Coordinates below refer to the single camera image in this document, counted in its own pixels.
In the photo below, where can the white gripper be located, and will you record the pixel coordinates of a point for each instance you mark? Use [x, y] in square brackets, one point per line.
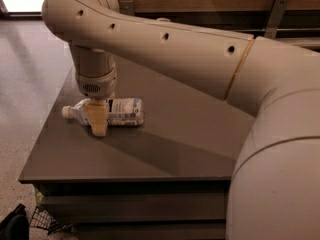
[95, 85]

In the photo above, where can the clear plastic water bottle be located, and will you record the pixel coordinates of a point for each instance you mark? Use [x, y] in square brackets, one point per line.
[122, 112]

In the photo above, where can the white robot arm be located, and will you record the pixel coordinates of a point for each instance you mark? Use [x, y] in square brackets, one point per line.
[275, 187]

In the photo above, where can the grey table with drawers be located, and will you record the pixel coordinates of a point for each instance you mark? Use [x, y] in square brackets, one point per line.
[165, 180]

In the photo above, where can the green soda can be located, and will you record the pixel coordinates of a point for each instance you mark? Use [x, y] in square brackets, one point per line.
[163, 19]

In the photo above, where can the black bag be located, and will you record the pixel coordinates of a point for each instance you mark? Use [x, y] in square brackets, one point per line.
[15, 225]

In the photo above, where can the black wire basket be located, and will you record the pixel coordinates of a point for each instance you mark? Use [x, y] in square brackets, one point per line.
[41, 219]

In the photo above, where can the right metal wall bracket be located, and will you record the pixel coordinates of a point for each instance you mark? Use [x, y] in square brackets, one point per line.
[275, 17]

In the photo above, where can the wooden wall shelf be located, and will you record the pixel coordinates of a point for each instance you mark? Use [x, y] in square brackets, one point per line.
[312, 43]

